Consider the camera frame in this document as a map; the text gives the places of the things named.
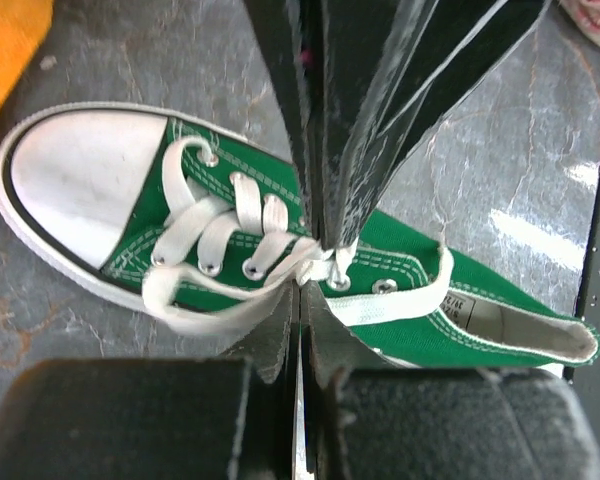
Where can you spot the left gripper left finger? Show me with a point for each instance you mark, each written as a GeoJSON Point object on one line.
{"type": "Point", "coordinates": [228, 417]}

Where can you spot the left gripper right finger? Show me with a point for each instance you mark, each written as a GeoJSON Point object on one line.
{"type": "Point", "coordinates": [368, 418]}

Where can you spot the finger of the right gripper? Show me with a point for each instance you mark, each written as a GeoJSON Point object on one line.
{"type": "Point", "coordinates": [289, 36]}
{"type": "Point", "coordinates": [392, 70]}

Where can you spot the white shoelace sneaker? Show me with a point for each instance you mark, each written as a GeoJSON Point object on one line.
{"type": "Point", "coordinates": [196, 237]}

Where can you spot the green sneaker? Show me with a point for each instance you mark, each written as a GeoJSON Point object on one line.
{"type": "Point", "coordinates": [80, 185]}

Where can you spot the orange Mickey Mouse pillow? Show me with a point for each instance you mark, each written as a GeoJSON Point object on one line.
{"type": "Point", "coordinates": [23, 26]}

